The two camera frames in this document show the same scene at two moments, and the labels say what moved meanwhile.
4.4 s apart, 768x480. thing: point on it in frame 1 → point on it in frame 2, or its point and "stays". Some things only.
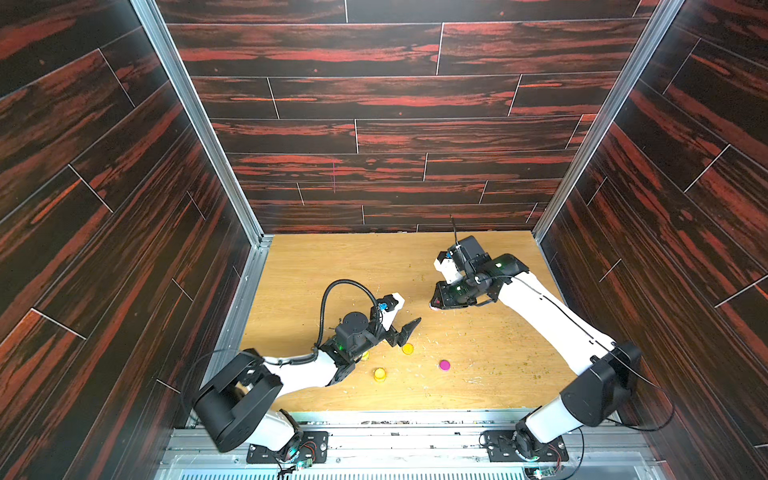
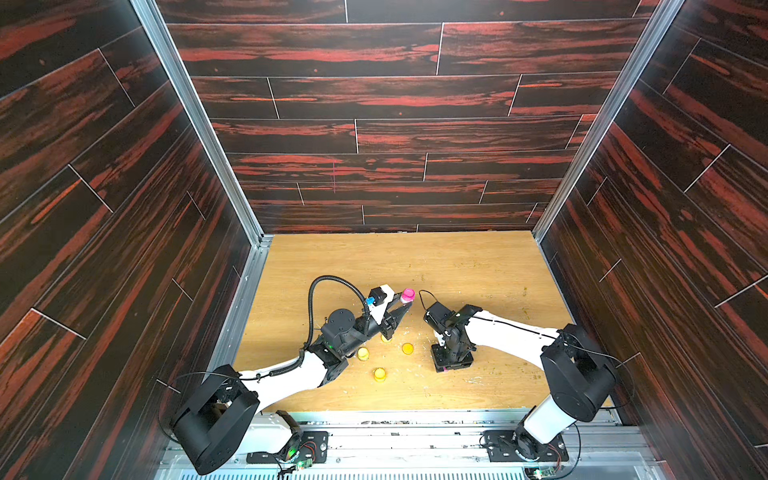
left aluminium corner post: (173, 59) stays
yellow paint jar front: (380, 375) stays
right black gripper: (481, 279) → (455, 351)
